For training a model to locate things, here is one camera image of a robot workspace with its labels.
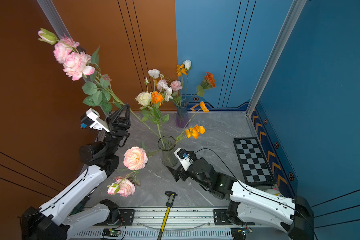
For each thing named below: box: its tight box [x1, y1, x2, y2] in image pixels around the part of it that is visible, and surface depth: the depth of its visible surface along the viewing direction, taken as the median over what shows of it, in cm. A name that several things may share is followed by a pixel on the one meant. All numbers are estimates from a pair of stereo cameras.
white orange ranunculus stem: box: [147, 69, 174, 133], surface depth 74 cm
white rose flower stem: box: [183, 59, 192, 107], surface depth 93 cm
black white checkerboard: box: [233, 137, 277, 186], surface depth 91 cm
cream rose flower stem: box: [134, 92, 170, 149], surface depth 71 cm
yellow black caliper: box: [157, 191, 179, 240], surface depth 79 cm
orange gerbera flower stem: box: [186, 72, 217, 107], surface depth 89 cm
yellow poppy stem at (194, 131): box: [175, 101, 210, 144], surface depth 66 cm
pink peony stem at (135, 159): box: [107, 146, 148, 198], surface depth 48 cm
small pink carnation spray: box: [38, 28, 125, 113], surface depth 39 cm
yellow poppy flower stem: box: [176, 64, 188, 105], surface depth 96 cm
